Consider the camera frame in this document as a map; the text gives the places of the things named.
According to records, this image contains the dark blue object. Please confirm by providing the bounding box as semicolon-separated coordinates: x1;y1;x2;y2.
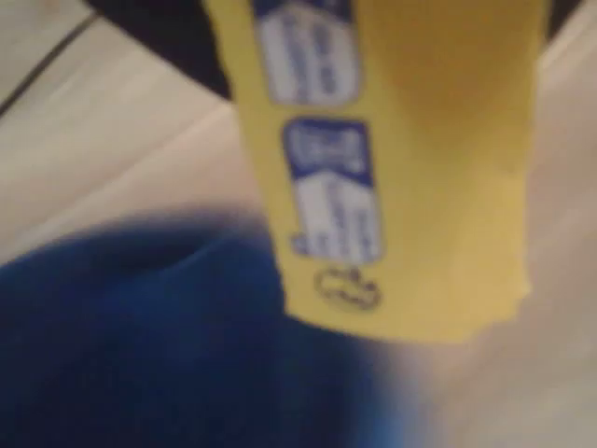
0;210;398;448

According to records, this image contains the yellow cardboard box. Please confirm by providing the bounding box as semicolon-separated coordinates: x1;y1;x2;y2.
203;0;534;345

